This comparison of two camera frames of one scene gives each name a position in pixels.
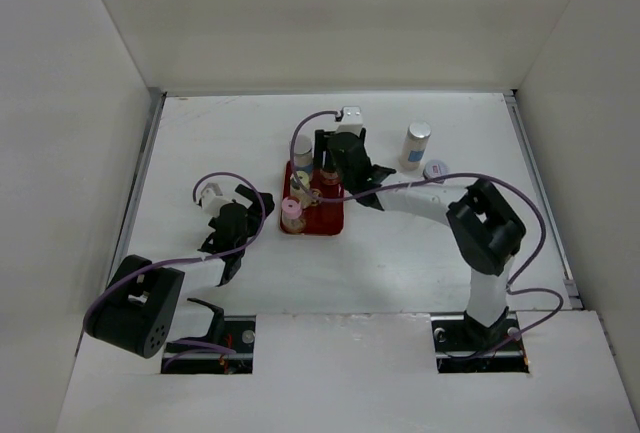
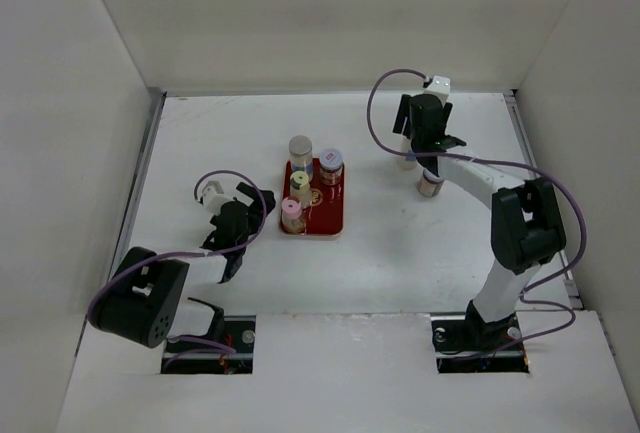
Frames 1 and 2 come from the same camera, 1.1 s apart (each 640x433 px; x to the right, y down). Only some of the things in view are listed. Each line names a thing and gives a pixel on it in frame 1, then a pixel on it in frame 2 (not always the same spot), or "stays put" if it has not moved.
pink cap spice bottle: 291,214 stays put
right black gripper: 320,138 to 404,112
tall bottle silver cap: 414,146 stays put
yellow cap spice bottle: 296,189 stays put
